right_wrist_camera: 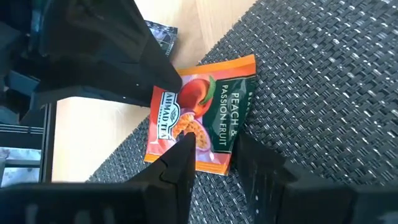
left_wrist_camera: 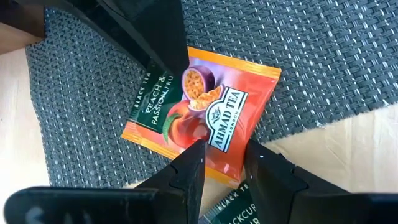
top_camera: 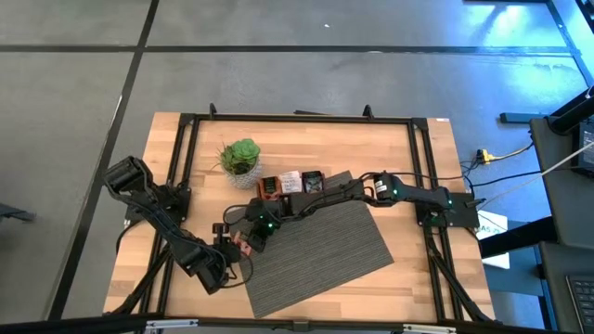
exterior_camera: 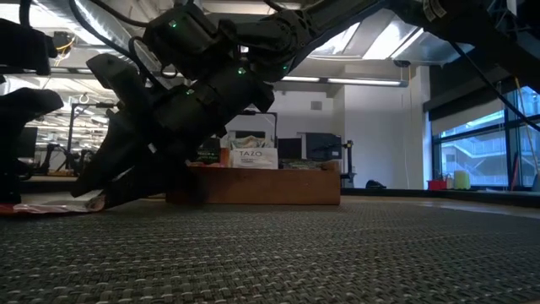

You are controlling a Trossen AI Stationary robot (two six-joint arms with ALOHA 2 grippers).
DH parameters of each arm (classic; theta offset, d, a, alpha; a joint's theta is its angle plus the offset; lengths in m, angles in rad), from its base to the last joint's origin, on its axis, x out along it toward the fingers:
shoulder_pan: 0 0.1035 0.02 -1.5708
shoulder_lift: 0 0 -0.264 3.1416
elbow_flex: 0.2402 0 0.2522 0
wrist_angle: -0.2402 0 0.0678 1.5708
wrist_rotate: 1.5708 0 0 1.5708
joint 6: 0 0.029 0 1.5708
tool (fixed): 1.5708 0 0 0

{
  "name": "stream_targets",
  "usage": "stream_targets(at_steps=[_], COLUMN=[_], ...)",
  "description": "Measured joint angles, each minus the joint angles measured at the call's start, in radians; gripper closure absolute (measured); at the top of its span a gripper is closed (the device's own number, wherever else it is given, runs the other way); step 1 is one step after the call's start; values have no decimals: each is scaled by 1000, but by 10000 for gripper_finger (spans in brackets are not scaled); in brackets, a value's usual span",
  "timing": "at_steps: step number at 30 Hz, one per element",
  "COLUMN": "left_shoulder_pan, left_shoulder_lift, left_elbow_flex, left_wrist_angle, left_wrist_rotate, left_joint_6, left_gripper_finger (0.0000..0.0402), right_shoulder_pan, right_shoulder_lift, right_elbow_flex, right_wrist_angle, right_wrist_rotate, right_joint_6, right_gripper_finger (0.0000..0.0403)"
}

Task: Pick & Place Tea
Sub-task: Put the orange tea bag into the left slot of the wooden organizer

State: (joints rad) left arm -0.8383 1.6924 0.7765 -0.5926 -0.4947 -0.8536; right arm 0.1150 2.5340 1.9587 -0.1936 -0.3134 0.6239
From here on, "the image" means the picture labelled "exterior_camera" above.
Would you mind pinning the small black monitor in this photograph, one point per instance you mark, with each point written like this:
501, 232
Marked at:
289, 148

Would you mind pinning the green container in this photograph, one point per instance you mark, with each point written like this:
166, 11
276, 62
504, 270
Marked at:
462, 179

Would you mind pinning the large black monitor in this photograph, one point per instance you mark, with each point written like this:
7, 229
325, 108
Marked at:
28, 141

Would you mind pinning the black background station frame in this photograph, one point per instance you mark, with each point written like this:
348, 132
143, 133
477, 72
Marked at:
270, 118

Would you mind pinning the red box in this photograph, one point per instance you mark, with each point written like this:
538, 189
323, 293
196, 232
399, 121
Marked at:
436, 184

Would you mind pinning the grey woven placemat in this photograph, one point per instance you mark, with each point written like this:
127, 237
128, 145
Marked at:
295, 253

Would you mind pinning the wide black monitor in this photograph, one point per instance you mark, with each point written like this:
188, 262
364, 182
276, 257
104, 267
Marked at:
322, 145

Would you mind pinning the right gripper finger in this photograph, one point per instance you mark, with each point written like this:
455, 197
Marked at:
143, 186
105, 164

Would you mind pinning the wooden three-compartment tray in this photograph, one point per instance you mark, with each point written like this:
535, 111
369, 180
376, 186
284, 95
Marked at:
270, 186

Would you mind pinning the white orange Tazo tea packet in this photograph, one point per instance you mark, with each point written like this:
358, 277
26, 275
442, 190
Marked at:
254, 158

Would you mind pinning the large glass window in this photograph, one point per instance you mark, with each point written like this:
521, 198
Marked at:
472, 156

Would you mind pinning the dark purple foil tea packet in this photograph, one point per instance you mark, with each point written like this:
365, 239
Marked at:
306, 164

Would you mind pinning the long linear ceiling light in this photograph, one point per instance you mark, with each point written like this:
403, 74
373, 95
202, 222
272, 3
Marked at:
346, 80

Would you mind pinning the black camera stand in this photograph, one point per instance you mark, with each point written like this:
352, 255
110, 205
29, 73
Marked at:
349, 160

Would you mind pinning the black ceiling device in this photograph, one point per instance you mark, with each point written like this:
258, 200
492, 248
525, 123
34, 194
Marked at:
64, 42

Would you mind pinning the black bag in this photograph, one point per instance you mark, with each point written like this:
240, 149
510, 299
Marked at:
375, 184

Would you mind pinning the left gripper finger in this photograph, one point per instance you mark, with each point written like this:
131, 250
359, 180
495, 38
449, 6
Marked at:
17, 126

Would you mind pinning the light cloth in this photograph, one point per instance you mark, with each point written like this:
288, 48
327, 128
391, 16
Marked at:
251, 142

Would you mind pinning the background robot arms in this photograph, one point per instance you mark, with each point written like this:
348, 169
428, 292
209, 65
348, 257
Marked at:
63, 158

